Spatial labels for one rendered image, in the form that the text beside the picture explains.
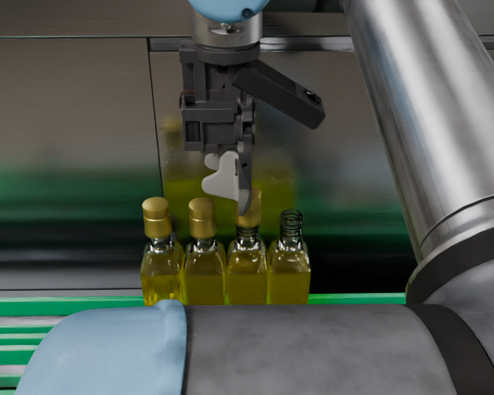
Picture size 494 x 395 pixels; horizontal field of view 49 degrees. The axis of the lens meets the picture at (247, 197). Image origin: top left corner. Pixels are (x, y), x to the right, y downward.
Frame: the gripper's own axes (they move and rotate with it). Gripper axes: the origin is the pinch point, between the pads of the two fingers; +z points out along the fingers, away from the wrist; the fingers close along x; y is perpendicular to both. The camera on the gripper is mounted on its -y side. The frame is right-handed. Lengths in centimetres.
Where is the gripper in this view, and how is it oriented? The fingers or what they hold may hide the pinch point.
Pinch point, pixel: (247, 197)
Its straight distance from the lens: 69.5
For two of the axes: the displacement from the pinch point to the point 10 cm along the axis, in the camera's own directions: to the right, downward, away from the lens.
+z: 0.0, 8.4, 5.5
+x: 0.1, 5.5, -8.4
